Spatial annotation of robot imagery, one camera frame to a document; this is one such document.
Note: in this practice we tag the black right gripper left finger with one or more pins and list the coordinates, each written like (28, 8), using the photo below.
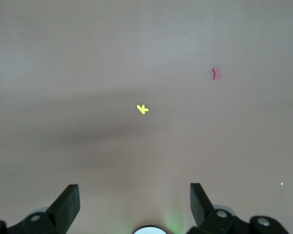
(61, 214)

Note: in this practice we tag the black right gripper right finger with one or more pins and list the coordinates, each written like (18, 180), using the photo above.
(205, 214)

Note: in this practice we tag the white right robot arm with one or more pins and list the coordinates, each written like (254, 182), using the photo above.
(149, 230)

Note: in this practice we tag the yellow foam letter K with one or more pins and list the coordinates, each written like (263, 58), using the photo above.
(142, 109)

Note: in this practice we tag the red foam letter I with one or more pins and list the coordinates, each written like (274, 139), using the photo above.
(216, 73)

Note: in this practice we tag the brown table cover sheet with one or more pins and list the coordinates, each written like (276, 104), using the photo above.
(88, 61)

